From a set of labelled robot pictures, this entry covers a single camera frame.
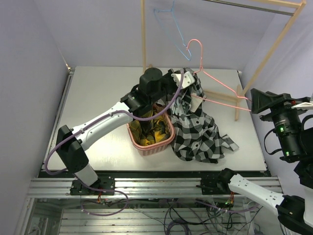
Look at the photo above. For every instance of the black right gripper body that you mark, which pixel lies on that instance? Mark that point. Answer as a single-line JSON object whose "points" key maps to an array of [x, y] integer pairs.
{"points": [[273, 110]]}

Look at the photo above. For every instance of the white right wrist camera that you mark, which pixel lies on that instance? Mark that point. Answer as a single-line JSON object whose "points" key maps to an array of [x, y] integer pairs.
{"points": [[305, 103]]}

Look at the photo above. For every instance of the yellow plaid shirt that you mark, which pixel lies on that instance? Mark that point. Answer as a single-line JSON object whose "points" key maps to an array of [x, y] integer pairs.
{"points": [[147, 133]]}

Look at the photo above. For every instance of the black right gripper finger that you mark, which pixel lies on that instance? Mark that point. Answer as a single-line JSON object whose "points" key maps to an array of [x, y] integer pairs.
{"points": [[275, 108], [269, 98]]}

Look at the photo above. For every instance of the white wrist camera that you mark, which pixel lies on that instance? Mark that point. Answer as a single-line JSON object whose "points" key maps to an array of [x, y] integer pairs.
{"points": [[186, 80], [305, 103]]}

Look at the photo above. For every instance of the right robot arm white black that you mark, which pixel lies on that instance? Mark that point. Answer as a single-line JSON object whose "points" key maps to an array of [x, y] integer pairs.
{"points": [[294, 212]]}

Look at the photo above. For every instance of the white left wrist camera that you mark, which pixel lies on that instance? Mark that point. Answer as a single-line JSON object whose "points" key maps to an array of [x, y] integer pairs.
{"points": [[186, 80]]}

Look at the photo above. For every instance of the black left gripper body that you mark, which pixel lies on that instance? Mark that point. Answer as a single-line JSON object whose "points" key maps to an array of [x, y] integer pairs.
{"points": [[167, 80]]}

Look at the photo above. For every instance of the pink plastic laundry basket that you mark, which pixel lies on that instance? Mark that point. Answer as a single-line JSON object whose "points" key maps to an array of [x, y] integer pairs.
{"points": [[155, 148]]}

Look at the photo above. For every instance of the blue wire hanger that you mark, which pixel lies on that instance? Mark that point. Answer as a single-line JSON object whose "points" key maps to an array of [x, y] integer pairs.
{"points": [[168, 22]]}

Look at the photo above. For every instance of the aluminium rail base frame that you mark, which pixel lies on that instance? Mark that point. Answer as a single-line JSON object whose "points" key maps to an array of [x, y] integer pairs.
{"points": [[90, 91]]}

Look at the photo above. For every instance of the wooden clothes rack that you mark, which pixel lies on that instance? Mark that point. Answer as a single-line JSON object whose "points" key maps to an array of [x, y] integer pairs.
{"points": [[239, 94]]}

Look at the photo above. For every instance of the black white checkered shirt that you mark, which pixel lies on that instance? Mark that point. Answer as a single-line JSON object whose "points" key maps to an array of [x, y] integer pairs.
{"points": [[197, 136]]}

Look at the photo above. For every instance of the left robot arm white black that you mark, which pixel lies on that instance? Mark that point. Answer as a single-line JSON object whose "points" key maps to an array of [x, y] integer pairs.
{"points": [[72, 143]]}

